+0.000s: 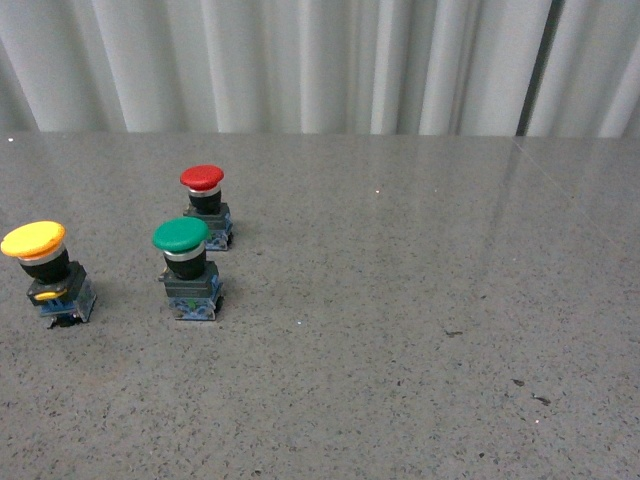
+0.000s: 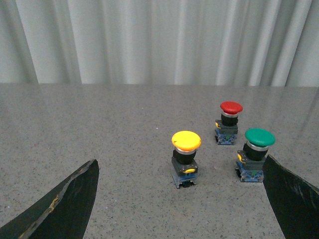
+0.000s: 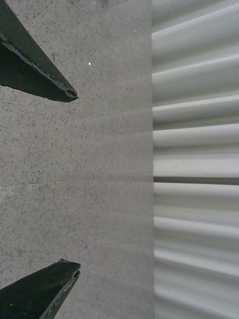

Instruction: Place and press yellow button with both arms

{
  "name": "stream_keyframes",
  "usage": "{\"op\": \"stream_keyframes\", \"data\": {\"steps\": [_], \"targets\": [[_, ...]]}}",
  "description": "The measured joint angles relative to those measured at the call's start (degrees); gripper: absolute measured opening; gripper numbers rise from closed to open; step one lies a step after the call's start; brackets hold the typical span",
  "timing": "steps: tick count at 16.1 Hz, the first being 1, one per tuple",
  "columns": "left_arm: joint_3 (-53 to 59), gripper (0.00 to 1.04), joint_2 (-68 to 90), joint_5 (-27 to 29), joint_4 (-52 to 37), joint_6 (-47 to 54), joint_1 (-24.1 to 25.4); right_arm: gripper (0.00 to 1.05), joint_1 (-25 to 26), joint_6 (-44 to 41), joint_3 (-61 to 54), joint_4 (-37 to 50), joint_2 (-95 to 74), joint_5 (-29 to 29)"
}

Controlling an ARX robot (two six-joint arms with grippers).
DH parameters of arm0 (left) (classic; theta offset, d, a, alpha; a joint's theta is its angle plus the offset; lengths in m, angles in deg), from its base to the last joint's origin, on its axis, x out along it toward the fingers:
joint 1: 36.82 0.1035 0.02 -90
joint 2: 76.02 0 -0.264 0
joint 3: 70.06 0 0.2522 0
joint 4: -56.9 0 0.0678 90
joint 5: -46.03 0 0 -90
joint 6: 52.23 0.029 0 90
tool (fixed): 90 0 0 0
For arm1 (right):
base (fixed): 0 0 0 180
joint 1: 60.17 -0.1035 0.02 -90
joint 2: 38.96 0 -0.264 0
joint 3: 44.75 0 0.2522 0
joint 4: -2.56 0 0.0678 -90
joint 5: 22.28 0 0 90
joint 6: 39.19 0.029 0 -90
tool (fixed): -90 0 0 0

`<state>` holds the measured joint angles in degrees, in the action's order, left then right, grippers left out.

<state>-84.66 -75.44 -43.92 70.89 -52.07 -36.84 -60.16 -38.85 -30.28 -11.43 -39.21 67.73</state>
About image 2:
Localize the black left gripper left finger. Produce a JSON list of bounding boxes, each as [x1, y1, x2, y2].
[[0, 159, 99, 239]]

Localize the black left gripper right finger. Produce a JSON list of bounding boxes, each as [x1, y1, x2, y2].
[[263, 155, 319, 239]]

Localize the yellow mushroom push button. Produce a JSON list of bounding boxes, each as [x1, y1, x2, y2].
[[171, 130, 201, 189]]

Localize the green mushroom push button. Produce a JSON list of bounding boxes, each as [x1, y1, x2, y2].
[[236, 128, 276, 182]]

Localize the red mushroom push button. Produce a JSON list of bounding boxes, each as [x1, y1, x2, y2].
[[215, 101, 243, 145]]

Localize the white pleated curtain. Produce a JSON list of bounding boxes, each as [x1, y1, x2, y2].
[[0, 0, 319, 87]]

